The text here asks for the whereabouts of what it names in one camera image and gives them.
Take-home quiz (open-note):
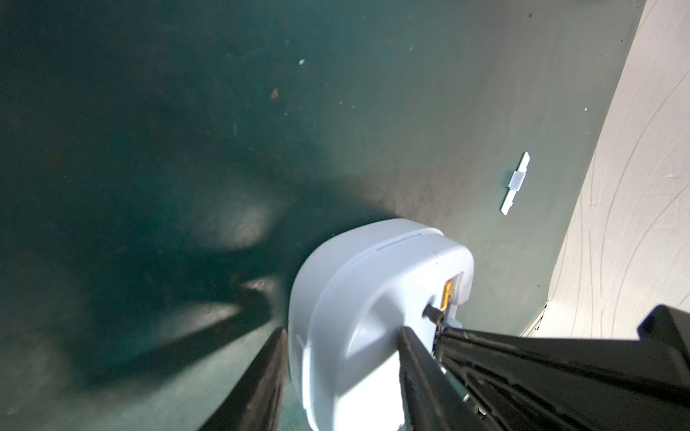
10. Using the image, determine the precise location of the small dark battery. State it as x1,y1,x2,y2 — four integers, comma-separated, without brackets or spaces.
440,279,454,311

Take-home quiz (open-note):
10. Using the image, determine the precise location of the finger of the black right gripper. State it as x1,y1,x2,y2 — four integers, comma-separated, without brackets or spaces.
438,328,689,404
442,357,689,430

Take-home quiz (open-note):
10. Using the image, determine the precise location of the blue clock battery cover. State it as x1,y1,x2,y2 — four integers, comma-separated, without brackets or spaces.
500,152,531,216

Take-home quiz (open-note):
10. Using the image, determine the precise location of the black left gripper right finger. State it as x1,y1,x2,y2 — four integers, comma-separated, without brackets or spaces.
397,326,501,430

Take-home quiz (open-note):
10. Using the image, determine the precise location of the blue white alarm clock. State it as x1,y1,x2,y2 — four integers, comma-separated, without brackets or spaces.
287,218,474,430

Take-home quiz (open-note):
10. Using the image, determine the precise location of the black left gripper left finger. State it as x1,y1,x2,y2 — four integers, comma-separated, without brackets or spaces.
201,328,289,431

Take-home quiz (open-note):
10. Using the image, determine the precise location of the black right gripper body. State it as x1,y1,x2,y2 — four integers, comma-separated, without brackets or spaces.
637,305,690,364

